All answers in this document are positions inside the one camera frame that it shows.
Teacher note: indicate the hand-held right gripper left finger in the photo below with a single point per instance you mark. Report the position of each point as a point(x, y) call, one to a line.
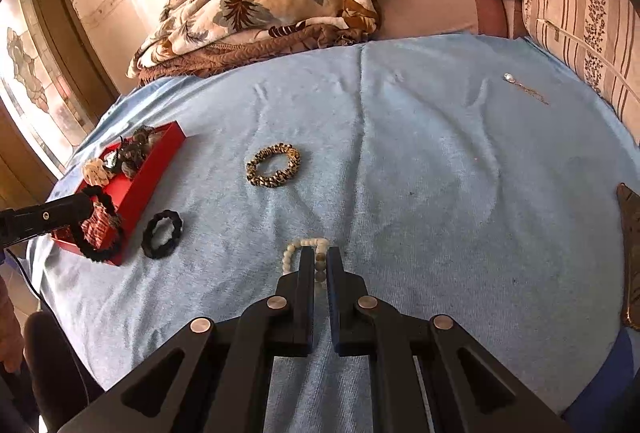
point(302, 283)

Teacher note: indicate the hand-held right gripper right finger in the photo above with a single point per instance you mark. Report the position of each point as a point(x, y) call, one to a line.
point(334, 283)

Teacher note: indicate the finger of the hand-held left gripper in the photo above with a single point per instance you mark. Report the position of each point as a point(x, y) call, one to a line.
point(50, 215)

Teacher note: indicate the red plaid scrunchie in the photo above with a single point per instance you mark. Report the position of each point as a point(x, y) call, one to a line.
point(97, 228)

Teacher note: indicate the white cherry print scrunchie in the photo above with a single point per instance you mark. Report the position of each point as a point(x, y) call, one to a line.
point(97, 172)

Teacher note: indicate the red tray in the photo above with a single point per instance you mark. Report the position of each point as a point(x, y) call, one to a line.
point(135, 193)

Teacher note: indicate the black hair claw clip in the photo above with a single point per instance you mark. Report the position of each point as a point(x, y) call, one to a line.
point(127, 158)

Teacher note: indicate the grey sheer scrunchie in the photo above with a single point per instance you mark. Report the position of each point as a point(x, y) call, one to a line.
point(147, 135)

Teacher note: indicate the brown cushion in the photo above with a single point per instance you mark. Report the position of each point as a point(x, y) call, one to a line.
point(631, 253)

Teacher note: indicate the striped floral pillow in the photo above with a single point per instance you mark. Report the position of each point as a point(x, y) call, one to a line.
point(575, 3)

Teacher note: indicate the wooden window frame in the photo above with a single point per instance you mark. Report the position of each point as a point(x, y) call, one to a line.
point(65, 38)

